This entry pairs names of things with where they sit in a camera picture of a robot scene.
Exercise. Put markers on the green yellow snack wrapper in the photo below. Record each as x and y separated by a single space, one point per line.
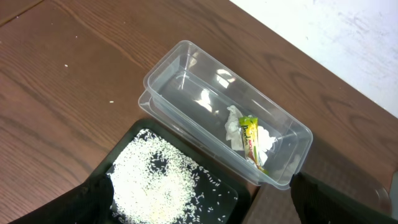
249 131

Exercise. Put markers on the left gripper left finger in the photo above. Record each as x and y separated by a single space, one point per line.
88 203

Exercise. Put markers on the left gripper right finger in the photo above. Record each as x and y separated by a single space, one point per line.
318 203

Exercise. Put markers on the white rice grains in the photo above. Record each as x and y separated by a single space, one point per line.
155 182

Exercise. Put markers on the black plastic tray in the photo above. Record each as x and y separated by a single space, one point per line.
105 166

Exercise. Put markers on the clear plastic waste bin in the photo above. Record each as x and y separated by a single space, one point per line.
190 92

